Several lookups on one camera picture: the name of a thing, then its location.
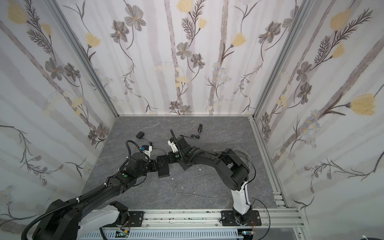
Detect white slotted cable duct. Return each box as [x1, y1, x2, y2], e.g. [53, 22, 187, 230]
[101, 229, 244, 240]

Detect black ribbed network switch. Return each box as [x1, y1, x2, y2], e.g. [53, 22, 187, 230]
[157, 155, 170, 178]

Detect black power adapter with cable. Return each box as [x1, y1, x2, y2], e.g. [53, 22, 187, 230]
[136, 131, 167, 155]

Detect aluminium corner frame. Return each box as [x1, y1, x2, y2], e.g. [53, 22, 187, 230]
[45, 0, 120, 118]
[252, 1, 313, 119]

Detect aluminium corner frame right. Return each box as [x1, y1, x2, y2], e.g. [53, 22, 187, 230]
[252, 1, 313, 119]

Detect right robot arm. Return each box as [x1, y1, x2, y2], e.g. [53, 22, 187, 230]
[168, 130, 253, 226]

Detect aluminium corner frame left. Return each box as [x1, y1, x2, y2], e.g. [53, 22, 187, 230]
[45, 0, 120, 118]

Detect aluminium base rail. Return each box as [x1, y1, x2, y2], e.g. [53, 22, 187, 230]
[61, 207, 305, 230]

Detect grey flat network switch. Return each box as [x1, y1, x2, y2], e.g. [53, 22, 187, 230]
[178, 159, 196, 171]

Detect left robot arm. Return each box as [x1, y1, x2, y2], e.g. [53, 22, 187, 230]
[21, 140, 163, 240]

